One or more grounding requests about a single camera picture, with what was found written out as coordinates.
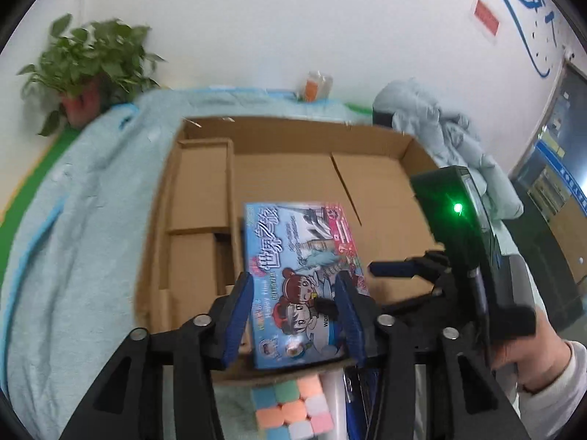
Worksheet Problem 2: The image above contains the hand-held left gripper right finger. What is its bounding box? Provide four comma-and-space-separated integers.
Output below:
332, 269, 533, 440

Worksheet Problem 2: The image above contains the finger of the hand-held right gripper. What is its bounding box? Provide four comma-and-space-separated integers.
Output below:
369, 250, 459, 294
376, 279, 478, 331

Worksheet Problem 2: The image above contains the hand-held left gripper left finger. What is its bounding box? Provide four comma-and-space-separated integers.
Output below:
59, 271, 255, 440

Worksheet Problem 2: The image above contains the colourful cartoon game box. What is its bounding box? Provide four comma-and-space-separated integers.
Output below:
243, 202, 372, 370

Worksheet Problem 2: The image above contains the large cardboard box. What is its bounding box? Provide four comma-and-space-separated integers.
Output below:
133, 117, 452, 383

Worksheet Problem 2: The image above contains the person's right forearm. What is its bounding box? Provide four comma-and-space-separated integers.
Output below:
511, 339, 587, 440

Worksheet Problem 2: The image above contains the person's right hand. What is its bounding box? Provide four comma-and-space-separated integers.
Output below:
491, 316, 574, 395

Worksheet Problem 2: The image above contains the pastel puzzle cube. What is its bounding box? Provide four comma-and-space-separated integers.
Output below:
251, 373, 335, 440

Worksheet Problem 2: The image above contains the dark glass door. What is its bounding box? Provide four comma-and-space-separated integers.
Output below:
509, 62, 587, 331

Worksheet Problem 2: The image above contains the crumpled pale blue duvet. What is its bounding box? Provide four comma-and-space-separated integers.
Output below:
372, 78, 524, 221

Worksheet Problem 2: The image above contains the light blue quilted blanket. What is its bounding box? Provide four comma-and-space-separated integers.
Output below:
0, 86, 524, 440

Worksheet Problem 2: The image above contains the clear jar with orange label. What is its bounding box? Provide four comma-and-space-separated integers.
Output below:
297, 71, 333, 102

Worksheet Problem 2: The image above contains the potted green plant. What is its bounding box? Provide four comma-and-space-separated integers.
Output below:
17, 14, 166, 137

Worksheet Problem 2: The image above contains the red wall sign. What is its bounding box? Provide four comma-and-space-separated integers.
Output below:
470, 0, 502, 44

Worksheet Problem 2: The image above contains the blue wall decal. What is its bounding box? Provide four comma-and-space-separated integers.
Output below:
468, 0, 569, 78

